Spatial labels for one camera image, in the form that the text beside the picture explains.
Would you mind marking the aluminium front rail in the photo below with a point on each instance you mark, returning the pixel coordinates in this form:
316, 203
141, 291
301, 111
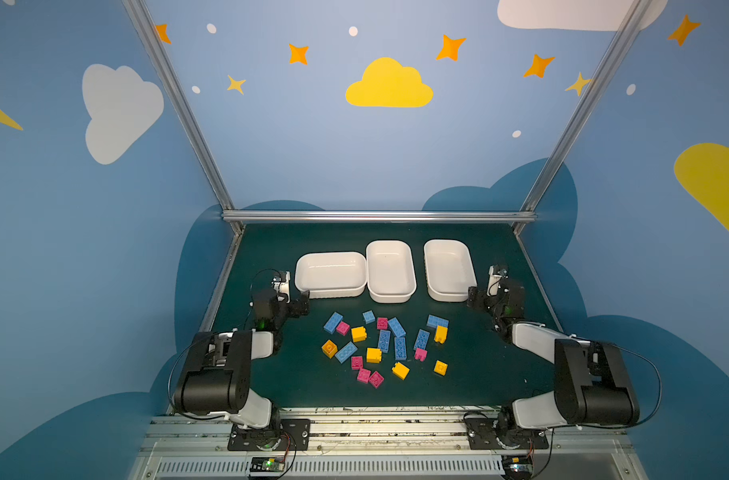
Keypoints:
380, 442

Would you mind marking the right green circuit board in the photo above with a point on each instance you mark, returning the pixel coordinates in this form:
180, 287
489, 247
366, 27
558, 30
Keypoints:
517, 467

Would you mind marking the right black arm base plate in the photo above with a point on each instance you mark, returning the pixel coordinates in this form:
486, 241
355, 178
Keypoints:
484, 433

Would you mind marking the middle white plastic bin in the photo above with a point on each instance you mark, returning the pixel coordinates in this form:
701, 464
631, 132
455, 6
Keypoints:
391, 272

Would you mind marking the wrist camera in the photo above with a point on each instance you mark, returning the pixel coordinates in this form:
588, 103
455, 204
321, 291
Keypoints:
497, 273
281, 284

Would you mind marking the yellow lego brick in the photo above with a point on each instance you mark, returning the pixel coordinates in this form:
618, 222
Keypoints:
330, 349
441, 368
400, 370
374, 356
441, 334
359, 334

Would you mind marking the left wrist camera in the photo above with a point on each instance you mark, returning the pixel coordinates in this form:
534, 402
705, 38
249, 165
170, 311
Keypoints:
281, 284

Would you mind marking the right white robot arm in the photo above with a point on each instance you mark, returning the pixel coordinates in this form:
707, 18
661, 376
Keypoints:
591, 385

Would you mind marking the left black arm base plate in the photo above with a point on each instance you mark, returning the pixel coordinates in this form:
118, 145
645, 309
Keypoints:
283, 434

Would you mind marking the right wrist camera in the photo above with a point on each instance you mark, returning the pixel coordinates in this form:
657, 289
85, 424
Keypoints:
497, 273

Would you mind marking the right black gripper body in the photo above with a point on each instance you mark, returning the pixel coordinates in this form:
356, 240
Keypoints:
481, 297

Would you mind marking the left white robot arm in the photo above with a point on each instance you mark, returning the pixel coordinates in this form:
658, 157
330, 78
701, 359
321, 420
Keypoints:
214, 381

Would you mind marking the right white plastic bin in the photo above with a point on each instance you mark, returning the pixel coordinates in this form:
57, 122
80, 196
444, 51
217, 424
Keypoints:
449, 270

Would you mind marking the green circuit board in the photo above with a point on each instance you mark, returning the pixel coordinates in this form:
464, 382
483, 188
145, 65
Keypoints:
517, 467
267, 466

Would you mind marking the left white plastic bin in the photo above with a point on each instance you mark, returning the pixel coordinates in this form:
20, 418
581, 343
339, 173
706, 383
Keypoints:
332, 274

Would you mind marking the left green circuit board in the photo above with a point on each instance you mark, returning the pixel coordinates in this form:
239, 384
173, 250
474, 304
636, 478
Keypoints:
267, 466

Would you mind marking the blue long lego brick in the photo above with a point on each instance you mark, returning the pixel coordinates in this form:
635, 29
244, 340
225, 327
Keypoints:
422, 339
384, 340
396, 327
332, 323
346, 352
401, 353

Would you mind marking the pink small lego brick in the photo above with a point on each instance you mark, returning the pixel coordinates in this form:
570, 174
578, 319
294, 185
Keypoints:
343, 328

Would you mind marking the white plastic bin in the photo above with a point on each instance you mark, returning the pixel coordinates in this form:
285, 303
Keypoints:
391, 272
332, 274
449, 270

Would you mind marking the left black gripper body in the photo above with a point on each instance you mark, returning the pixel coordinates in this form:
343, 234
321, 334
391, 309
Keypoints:
298, 302

